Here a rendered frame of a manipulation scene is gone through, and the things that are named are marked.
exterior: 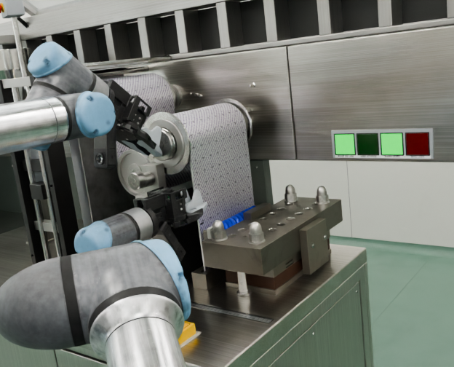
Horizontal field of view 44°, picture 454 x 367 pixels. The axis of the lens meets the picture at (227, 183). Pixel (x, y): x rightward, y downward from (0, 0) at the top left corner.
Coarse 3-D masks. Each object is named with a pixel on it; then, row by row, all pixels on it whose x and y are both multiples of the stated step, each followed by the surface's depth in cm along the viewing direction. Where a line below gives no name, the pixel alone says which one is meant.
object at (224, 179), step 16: (208, 160) 134; (224, 160) 139; (240, 160) 145; (192, 176) 130; (208, 176) 134; (224, 176) 140; (240, 176) 145; (208, 192) 135; (224, 192) 140; (240, 192) 146; (208, 208) 135; (224, 208) 140; (240, 208) 146; (208, 224) 135
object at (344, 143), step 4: (336, 136) 141; (340, 136) 140; (344, 136) 139; (348, 136) 139; (352, 136) 138; (336, 140) 141; (340, 140) 140; (344, 140) 140; (348, 140) 139; (352, 140) 138; (336, 144) 141; (340, 144) 141; (344, 144) 140; (348, 144) 139; (352, 144) 139; (336, 148) 141; (340, 148) 141; (344, 148) 140; (348, 148) 140; (352, 148) 139; (336, 152) 142; (340, 152) 141; (344, 152) 140; (348, 152) 140; (352, 152) 139
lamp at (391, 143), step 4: (384, 136) 133; (388, 136) 133; (392, 136) 132; (396, 136) 132; (400, 136) 131; (384, 140) 134; (388, 140) 133; (392, 140) 132; (396, 140) 132; (400, 140) 131; (384, 144) 134; (388, 144) 133; (392, 144) 133; (396, 144) 132; (400, 144) 132; (384, 148) 134; (388, 148) 134; (392, 148) 133; (396, 148) 132; (400, 148) 132; (384, 152) 134; (388, 152) 134; (392, 152) 133; (396, 152) 133; (400, 152) 132
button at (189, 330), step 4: (184, 324) 111; (188, 324) 111; (192, 324) 111; (184, 328) 110; (188, 328) 110; (192, 328) 111; (184, 332) 109; (188, 332) 110; (192, 332) 111; (180, 336) 108; (184, 336) 109; (188, 336) 110; (180, 340) 108; (184, 340) 109
